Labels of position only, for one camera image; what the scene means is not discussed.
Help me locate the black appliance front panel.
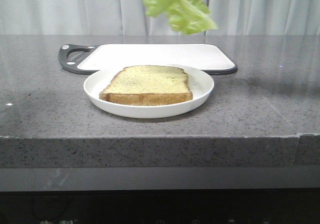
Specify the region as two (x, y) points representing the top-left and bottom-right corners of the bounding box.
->
(0, 188), (320, 224)

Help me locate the white curtain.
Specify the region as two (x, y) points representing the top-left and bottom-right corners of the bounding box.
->
(0, 0), (320, 36)

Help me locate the bottom toasted bread slice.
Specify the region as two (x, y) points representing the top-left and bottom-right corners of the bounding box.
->
(99, 65), (193, 106)

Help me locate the white round plate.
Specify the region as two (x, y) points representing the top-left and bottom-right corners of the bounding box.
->
(83, 65), (215, 119)

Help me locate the white cutting board black rim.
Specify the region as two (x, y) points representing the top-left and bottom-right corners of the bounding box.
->
(58, 44), (238, 75)

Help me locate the green lettuce leaf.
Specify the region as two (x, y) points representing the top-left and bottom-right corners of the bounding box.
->
(142, 0), (218, 35)

